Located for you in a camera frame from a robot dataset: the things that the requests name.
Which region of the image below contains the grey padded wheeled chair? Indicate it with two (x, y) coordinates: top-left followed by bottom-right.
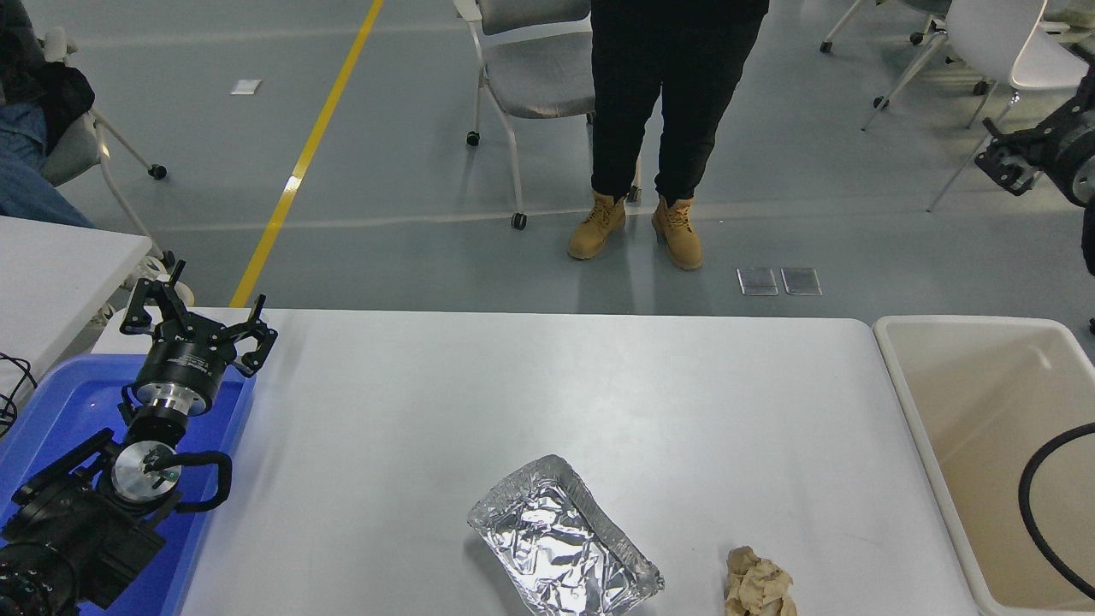
(451, 0), (642, 230)

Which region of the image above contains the blue plastic tray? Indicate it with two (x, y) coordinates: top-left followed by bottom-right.
(0, 355), (257, 616)

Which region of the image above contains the thin black cable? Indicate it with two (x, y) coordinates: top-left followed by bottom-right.
(0, 353), (37, 437)

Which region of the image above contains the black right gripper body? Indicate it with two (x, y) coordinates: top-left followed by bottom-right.
(1042, 99), (1095, 204)

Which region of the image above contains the white side table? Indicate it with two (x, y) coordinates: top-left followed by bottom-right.
(0, 216), (153, 403)

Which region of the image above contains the crumpled tan paper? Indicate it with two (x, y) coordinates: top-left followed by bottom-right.
(724, 546), (798, 616)

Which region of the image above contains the large pale plastic bin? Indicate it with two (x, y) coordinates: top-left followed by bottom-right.
(873, 315), (1095, 616)

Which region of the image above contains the white-legged wheeled chair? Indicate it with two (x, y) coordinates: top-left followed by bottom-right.
(819, 0), (946, 54)

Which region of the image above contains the person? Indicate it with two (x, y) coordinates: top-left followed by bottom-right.
(0, 0), (95, 230)
(567, 0), (771, 271)

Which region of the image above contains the white-framed wheeled chair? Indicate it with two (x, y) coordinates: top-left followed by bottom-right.
(38, 26), (176, 270)

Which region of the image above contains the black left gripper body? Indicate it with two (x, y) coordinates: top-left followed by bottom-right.
(133, 328), (238, 405)

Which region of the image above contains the white plastic shell chair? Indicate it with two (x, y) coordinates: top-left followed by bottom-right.
(860, 0), (1089, 213)

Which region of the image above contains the foil tray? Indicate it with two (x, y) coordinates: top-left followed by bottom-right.
(467, 453), (665, 616)

